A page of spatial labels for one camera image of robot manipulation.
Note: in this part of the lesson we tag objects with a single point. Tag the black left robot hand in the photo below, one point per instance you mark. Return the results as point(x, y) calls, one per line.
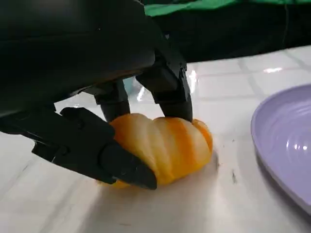
point(73, 48)

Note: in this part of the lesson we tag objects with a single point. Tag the orange white toy bread roll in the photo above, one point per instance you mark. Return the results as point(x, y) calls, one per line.
point(170, 145)

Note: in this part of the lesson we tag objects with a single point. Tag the green cloth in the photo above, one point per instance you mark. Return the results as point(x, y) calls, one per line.
point(218, 6)

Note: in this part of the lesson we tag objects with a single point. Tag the black backdrop cloth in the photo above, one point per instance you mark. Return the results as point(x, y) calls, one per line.
point(230, 36)

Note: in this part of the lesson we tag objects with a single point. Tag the lilac plate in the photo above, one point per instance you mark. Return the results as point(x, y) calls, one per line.
point(286, 136)

